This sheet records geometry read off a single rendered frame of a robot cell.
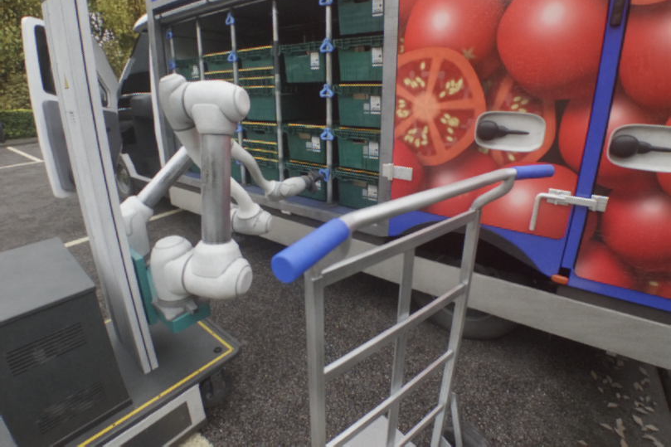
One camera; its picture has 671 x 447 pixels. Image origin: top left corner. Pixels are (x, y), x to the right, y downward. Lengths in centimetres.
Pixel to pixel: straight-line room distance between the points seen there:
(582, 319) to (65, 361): 205
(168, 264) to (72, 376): 46
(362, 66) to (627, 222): 152
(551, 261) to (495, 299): 35
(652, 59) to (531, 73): 41
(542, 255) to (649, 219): 44
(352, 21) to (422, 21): 54
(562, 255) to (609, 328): 39
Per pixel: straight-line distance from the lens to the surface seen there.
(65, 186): 414
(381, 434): 171
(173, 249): 130
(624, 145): 161
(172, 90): 123
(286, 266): 37
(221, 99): 111
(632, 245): 174
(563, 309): 189
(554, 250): 175
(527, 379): 212
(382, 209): 53
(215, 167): 115
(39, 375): 137
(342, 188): 223
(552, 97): 161
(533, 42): 163
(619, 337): 195
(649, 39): 164
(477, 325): 217
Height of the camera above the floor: 140
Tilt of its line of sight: 18 degrees down
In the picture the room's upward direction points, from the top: straight up
